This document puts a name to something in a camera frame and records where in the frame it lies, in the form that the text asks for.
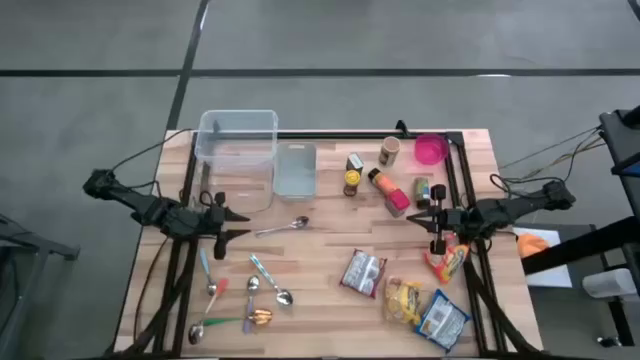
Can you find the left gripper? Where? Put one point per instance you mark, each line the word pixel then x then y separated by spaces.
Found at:
pixel 220 225

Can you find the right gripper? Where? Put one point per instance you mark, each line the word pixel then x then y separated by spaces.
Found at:
pixel 440 220

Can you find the green spice jar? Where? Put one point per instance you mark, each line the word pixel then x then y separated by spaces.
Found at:
pixel 422 192

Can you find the orange ramen pack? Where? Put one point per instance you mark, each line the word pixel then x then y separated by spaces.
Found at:
pixel 447 265

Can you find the orange turmeric jar black lid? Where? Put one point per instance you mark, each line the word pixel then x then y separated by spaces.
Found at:
pixel 382 184

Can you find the brown cylinder jar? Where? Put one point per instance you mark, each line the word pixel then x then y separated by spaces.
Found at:
pixel 390 150

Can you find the red silver ramen pack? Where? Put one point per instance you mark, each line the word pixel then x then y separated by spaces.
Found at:
pixel 362 272

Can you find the yellow ramen pack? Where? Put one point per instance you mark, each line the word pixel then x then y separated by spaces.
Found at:
pixel 400 300

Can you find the yellow lid spice jar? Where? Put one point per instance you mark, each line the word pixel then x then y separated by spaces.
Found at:
pixel 352 181

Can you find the blue ramen pack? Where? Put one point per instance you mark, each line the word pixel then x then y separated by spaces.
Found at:
pixel 442 320

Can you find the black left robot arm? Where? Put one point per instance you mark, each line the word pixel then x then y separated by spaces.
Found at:
pixel 145 205

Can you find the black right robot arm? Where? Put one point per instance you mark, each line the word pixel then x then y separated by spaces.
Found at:
pixel 515 205

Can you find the all-metal spoon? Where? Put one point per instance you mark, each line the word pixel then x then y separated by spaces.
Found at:
pixel 301 222

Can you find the pink plastic bowl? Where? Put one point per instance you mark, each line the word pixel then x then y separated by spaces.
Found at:
pixel 431 149

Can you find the small grey plastic bin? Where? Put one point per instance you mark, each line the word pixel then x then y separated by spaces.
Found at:
pixel 295 172

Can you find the gold spoon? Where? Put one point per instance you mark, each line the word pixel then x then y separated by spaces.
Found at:
pixel 262 316

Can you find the tall clear plastic bin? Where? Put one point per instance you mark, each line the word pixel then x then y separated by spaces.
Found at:
pixel 235 130

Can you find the orange object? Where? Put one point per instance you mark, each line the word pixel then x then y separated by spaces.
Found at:
pixel 531 245

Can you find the white paper sheet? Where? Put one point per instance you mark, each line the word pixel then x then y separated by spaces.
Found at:
pixel 550 275

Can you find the white roll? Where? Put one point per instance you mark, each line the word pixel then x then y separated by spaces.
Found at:
pixel 607 284

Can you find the black equipment stand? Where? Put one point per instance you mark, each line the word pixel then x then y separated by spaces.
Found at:
pixel 620 145

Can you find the small black floor item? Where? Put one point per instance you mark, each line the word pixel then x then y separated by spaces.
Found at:
pixel 607 342

